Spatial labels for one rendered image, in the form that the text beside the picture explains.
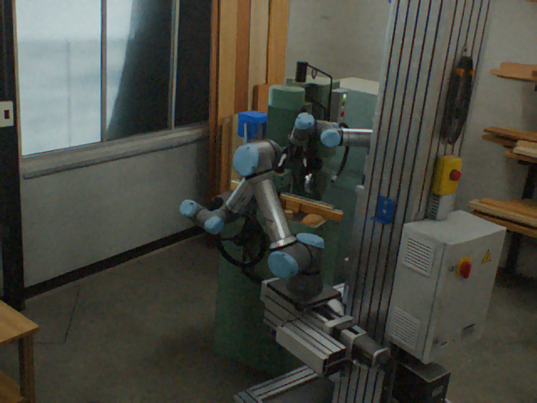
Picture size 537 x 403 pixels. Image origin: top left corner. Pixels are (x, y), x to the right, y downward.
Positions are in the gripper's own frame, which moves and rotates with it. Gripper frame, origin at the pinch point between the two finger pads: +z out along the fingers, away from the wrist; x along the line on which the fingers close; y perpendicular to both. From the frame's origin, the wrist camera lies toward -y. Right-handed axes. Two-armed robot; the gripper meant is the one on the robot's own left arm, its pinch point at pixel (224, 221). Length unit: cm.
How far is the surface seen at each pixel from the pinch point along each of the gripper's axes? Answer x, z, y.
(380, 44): -32, 205, -193
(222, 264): -14.0, 38.3, 19.2
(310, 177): 20, 35, -38
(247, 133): -53, 84, -66
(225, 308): -10, 51, 41
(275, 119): 5, 5, -55
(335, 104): 21, 33, -78
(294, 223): 25.5, 21.2, -10.6
